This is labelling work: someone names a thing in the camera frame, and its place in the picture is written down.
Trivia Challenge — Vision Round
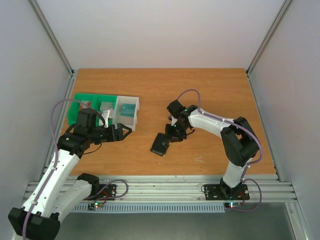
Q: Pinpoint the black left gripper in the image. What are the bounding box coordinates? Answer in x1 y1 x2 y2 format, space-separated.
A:
89 123 133 144

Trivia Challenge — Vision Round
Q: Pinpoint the black leather card holder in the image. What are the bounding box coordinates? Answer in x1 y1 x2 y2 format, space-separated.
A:
150 132 170 157

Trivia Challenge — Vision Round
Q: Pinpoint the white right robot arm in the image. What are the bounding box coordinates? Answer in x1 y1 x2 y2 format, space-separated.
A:
165 100 262 198

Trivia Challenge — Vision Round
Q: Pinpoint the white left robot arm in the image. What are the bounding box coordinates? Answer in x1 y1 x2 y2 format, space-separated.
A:
8 120 132 240

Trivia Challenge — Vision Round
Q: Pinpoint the teal VIP card stack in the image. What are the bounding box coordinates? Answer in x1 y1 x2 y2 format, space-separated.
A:
120 103 136 118

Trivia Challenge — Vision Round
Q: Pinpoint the grey card with red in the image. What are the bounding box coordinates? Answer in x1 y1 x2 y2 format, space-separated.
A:
99 101 114 112

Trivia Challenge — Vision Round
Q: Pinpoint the red patterned card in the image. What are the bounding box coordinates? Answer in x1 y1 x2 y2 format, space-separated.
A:
79 100 92 110

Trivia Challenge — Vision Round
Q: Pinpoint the white plastic bin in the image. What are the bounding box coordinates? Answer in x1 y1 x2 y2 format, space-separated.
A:
111 95 140 131

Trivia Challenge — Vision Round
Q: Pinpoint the green plastic bin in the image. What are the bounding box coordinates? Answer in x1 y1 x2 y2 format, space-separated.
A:
67 92 118 126

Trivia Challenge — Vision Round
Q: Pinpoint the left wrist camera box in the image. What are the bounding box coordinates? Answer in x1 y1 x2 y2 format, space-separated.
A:
101 109 113 128

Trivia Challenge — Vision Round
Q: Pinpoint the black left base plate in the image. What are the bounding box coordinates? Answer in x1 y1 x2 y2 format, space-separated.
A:
84 184 117 201

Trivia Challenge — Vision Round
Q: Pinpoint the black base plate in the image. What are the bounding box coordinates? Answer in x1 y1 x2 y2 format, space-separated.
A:
84 184 117 201
202 183 250 201

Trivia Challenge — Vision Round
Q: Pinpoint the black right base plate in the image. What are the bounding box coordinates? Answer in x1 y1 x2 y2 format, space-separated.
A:
202 183 250 201

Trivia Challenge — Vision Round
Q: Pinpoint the grey slotted cable duct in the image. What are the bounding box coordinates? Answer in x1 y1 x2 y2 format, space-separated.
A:
71 202 225 214

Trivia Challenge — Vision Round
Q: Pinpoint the grey aluminium frame rail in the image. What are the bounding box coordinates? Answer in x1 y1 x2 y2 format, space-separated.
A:
28 0 74 76

